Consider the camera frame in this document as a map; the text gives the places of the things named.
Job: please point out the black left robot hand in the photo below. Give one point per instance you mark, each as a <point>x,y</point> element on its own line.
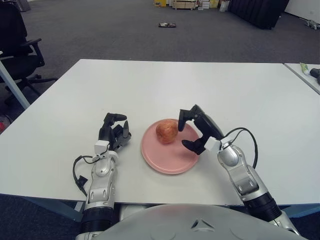
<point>110,132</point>

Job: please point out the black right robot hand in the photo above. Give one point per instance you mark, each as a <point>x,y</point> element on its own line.
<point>207,125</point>

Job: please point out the red yellow apple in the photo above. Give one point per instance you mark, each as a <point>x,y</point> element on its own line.
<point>167,131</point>

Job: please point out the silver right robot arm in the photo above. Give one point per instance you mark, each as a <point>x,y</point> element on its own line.
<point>250,180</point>

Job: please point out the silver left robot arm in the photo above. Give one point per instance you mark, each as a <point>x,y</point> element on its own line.
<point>101,180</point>

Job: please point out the pink round plate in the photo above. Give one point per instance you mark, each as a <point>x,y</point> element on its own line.
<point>172,157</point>

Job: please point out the grey robot torso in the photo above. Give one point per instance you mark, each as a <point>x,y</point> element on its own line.
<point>175,220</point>

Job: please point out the red object under desk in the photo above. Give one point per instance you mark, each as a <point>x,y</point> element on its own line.
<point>3,123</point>

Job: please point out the flat black floor object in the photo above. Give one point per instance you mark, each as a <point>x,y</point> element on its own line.
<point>167,24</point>

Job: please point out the light grey desk leg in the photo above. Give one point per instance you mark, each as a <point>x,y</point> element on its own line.
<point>12,83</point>

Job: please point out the green white tube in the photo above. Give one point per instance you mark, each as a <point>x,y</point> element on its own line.
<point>304,68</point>

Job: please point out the black office chair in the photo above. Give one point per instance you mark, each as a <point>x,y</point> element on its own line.
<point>15,62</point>

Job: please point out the white plastic bag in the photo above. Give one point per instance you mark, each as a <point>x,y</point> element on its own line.
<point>224,6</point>

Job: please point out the black handheld controller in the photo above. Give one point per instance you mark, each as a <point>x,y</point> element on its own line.
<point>315,72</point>

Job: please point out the stack of white boxes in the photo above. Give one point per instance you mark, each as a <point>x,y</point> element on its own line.
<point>204,4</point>

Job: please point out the wooden pallet crate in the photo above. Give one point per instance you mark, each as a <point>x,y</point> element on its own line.
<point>183,4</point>

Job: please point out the black curtain partition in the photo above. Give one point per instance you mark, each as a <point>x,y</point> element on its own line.
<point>258,12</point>

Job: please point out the yellow cardboard box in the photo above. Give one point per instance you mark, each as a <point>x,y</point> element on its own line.
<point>160,2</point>

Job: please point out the grey quadruped robot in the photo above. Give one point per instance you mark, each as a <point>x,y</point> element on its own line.
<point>312,23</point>

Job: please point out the grey bin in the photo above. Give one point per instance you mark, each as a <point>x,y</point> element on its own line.
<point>25,5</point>

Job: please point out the blue grey table frame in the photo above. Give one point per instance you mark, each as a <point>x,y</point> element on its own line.
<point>50,208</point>

